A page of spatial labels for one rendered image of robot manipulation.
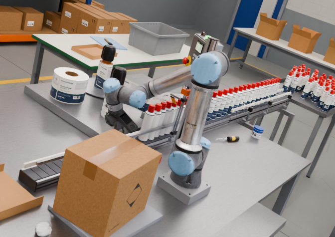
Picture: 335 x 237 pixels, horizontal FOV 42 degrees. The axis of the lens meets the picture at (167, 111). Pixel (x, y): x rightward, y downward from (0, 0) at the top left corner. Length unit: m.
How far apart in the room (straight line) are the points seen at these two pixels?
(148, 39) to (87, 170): 2.89
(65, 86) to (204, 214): 1.08
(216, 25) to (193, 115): 9.00
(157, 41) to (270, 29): 3.83
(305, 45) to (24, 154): 6.11
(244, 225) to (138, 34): 2.76
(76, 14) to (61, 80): 3.93
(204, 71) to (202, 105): 0.15
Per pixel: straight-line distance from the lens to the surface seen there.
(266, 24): 7.87
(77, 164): 1.59
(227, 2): 10.64
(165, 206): 1.96
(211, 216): 2.01
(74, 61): 3.75
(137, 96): 1.91
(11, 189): 1.85
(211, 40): 2.20
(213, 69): 1.71
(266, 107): 3.65
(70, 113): 2.45
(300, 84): 4.40
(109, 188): 1.53
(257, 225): 2.09
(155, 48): 4.31
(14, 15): 6.27
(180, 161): 1.86
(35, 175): 1.87
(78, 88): 2.54
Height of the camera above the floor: 1.89
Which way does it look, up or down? 21 degrees down
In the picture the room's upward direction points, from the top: 17 degrees clockwise
